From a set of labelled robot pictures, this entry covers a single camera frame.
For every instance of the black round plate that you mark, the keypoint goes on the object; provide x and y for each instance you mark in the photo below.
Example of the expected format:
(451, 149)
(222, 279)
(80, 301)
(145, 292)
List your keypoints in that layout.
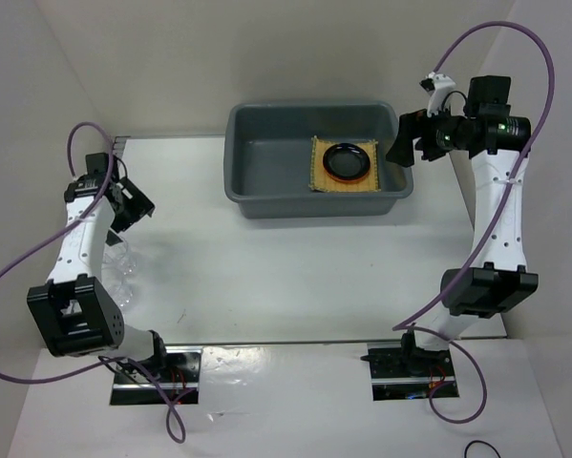
(346, 160)

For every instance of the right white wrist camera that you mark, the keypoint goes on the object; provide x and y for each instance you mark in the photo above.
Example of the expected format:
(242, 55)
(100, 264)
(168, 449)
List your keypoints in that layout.
(438, 86)

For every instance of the grey plastic bin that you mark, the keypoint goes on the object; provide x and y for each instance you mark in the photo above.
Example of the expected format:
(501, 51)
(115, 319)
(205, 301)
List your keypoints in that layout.
(267, 158)

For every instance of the clear plastic cup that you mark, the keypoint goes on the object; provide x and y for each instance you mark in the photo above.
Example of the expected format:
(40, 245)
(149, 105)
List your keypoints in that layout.
(119, 289)
(119, 254)

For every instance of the woven bamboo mat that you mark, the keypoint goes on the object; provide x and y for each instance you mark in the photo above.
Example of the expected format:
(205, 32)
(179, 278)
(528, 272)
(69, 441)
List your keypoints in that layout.
(343, 167)

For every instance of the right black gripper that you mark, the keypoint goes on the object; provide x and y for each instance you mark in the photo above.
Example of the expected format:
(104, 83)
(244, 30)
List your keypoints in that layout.
(413, 125)

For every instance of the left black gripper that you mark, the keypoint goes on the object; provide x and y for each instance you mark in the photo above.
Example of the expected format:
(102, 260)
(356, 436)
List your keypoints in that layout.
(137, 205)

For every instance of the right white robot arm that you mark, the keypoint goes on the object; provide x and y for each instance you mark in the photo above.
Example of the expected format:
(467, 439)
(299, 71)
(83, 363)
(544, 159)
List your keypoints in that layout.
(495, 278)

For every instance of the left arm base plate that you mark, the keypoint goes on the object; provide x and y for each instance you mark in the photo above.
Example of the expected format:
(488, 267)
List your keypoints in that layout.
(180, 380)

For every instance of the orange plastic plate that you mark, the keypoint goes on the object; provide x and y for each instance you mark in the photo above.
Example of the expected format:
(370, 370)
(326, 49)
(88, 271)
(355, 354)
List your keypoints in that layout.
(347, 180)

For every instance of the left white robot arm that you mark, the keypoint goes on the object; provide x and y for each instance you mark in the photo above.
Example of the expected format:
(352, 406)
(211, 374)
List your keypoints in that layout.
(74, 312)

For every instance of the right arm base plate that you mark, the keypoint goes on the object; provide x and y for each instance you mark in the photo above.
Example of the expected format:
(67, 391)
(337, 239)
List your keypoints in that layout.
(392, 379)

